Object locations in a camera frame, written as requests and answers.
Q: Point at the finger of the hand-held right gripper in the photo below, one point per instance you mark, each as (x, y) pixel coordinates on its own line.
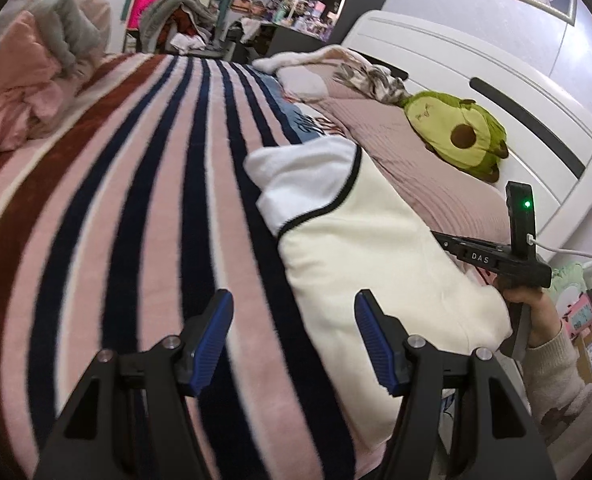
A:
(446, 243)

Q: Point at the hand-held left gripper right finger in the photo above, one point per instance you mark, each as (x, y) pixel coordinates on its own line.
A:
(373, 345)

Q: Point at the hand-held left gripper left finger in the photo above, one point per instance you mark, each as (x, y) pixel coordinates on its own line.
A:
(210, 345)

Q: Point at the cream sweatshirt with white collar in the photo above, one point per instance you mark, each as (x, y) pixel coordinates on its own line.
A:
(376, 240)

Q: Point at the person's right forearm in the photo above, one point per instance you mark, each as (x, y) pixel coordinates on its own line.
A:
(551, 375)

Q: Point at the pile of clothes on chair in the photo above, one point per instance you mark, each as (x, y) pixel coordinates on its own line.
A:
(170, 10)

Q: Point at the person's right hand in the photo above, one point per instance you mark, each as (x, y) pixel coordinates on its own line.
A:
(543, 315)

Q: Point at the light green plush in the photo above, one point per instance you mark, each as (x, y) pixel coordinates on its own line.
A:
(571, 277)

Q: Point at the pink toy box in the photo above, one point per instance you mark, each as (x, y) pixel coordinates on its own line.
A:
(581, 312)

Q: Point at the pink quilted pillow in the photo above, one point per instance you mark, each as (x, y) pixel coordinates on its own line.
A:
(406, 160)

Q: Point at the green avocado plush toy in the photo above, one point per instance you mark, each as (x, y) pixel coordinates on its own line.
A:
(456, 130)

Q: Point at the striped printed blanket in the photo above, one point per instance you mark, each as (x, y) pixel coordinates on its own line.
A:
(125, 210)

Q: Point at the leopard patterned cloth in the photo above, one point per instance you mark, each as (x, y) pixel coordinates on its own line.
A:
(371, 82)

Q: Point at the white bed headboard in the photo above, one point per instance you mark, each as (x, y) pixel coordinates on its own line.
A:
(426, 45)

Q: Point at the white fluffy cloth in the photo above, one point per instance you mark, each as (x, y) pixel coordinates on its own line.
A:
(296, 79)

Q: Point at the black desk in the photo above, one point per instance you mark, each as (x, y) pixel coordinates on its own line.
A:
(286, 42)

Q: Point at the cluttered shelf unit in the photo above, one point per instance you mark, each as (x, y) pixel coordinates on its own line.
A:
(321, 5)

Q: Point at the pink and grey bedding pile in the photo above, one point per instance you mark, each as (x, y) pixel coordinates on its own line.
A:
(20, 85)

